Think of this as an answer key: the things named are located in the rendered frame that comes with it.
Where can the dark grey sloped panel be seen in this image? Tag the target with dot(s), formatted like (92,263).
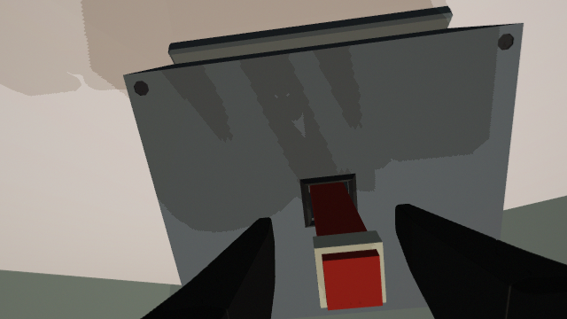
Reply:
(398,107)

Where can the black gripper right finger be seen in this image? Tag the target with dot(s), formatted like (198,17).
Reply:
(465,274)

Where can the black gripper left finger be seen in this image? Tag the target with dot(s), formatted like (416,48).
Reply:
(238,284)

